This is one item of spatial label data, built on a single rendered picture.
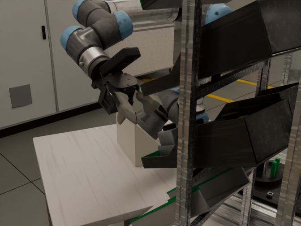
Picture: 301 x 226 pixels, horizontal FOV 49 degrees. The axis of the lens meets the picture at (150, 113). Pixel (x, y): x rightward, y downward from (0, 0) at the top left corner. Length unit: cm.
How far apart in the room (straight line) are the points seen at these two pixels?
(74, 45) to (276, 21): 55
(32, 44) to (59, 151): 234
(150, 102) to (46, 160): 77
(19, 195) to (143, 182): 173
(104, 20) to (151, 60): 455
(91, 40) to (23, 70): 287
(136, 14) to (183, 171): 65
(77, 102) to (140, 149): 287
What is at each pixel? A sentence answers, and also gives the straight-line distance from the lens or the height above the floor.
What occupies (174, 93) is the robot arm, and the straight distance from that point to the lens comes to 141.
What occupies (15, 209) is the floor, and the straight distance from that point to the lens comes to 271.
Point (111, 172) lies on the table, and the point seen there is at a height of 86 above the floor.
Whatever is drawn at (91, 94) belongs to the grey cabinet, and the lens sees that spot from 422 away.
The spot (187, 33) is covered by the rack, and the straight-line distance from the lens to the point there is 49.
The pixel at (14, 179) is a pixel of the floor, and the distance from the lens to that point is 307.
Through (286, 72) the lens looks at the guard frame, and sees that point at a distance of 188.
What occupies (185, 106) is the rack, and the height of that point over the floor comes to 137.
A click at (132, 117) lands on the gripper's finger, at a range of 71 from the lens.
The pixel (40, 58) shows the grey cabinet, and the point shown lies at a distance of 379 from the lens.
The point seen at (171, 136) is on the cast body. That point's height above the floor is 126.
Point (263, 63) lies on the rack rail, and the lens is 77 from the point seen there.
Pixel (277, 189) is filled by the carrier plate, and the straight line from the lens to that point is 109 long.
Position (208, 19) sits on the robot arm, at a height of 144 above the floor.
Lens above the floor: 155
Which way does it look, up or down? 22 degrees down
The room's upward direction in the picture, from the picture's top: straight up
